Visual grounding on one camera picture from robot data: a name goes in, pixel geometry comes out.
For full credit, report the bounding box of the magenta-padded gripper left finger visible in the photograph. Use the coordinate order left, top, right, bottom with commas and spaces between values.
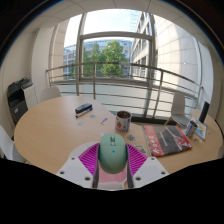
55, 142, 102, 190

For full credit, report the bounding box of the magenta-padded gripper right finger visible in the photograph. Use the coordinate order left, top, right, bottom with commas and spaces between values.
125, 143, 170, 190

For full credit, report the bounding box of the mint green computer mouse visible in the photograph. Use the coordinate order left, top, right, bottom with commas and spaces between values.
97, 133, 129, 175

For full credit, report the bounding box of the red and black magazine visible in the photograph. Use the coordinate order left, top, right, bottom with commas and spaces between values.
142, 124, 194, 158

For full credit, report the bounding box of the white printed cup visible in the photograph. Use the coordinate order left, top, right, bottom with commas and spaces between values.
115, 110, 132, 133

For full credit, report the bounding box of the white and blue book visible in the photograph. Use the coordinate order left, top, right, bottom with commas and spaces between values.
194, 118, 208, 140

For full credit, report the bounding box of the black cylindrical speaker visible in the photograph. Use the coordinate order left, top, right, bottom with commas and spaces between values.
198, 100, 211, 124

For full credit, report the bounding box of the black office printer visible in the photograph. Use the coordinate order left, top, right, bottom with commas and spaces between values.
7, 77, 30, 126

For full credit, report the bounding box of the metal balcony railing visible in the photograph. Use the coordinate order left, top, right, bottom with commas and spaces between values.
45, 61, 205, 119

